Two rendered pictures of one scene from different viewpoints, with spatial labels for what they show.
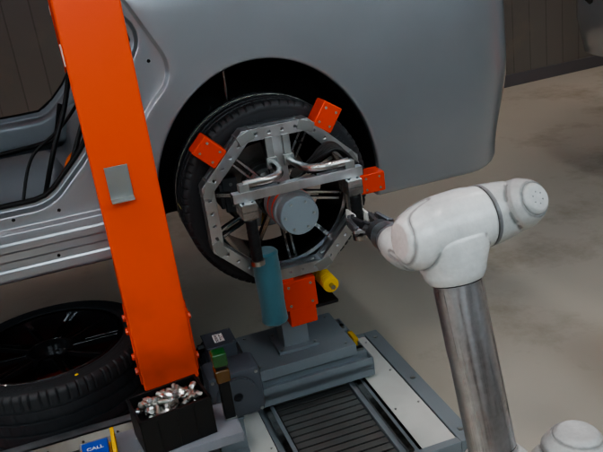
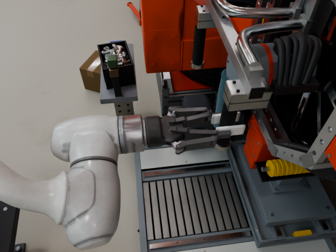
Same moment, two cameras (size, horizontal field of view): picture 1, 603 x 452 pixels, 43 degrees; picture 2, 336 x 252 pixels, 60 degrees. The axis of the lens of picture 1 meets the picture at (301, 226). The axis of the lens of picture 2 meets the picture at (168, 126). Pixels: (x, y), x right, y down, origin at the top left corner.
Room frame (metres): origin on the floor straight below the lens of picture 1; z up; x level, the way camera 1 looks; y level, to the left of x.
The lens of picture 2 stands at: (2.16, -0.66, 1.36)
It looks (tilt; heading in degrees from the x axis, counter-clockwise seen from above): 49 degrees down; 98
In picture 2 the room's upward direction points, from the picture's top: straight up
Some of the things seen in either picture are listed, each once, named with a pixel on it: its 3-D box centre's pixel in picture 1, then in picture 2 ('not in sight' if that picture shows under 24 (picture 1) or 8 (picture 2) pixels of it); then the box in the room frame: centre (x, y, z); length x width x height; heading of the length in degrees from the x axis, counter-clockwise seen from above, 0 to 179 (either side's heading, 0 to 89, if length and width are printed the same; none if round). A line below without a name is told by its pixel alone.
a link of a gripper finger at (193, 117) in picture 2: (362, 224); (190, 121); (2.15, -0.18, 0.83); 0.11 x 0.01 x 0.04; 27
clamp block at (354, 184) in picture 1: (350, 183); (246, 93); (2.27, -0.17, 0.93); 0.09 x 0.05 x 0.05; 15
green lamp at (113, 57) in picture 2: (218, 358); (112, 61); (1.80, 0.27, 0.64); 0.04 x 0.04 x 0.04; 15
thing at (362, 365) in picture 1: (297, 361); (278, 186); (2.58, 0.09, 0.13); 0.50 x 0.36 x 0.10; 105
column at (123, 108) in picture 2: not in sight; (123, 99); (1.74, 0.49, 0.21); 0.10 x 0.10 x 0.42; 15
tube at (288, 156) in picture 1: (316, 151); (284, 30); (2.33, -0.08, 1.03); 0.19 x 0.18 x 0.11; 15
